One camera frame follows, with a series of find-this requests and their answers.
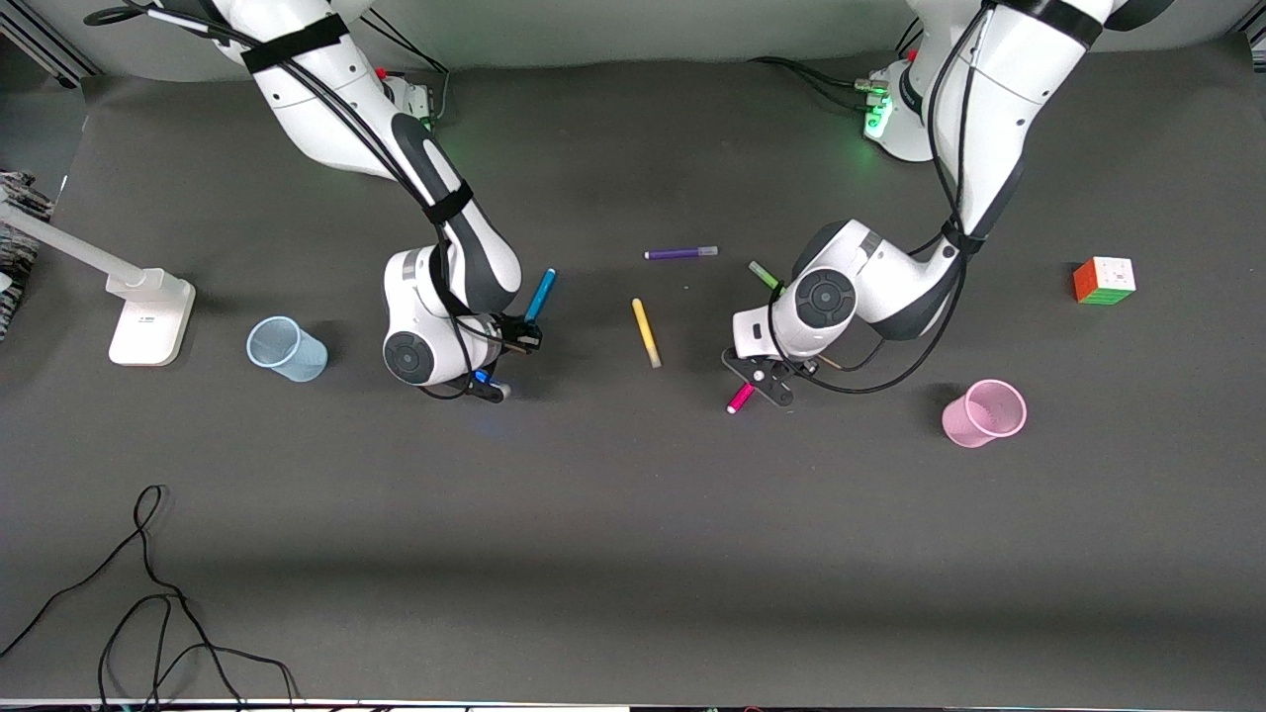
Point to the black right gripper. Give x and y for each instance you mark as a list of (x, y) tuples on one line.
[(511, 331)]

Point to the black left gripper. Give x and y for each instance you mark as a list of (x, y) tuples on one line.
[(779, 369)]

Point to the pink marker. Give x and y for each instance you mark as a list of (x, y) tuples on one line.
[(740, 399)]

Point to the blue marker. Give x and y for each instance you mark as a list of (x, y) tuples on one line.
[(541, 292)]

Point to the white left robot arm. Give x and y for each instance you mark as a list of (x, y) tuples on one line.
[(999, 119)]

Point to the green marker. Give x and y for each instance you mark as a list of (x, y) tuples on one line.
[(764, 275)]

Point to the yellow marker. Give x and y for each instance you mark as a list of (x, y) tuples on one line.
[(645, 331)]

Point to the purple marker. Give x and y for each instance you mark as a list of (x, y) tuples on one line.
[(678, 253)]

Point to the translucent pink cup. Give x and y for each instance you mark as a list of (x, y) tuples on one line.
[(964, 425)]

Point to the translucent blue cup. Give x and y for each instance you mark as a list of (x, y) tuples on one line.
[(297, 361)]

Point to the multicoloured puzzle cube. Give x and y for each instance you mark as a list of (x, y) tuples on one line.
[(1106, 282)]

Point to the white lamp stand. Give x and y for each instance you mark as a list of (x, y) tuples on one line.
[(148, 326)]

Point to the grey speckled object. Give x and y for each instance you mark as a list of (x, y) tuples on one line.
[(18, 188)]

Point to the aluminium frame rail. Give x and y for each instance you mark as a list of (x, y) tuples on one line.
[(54, 54)]

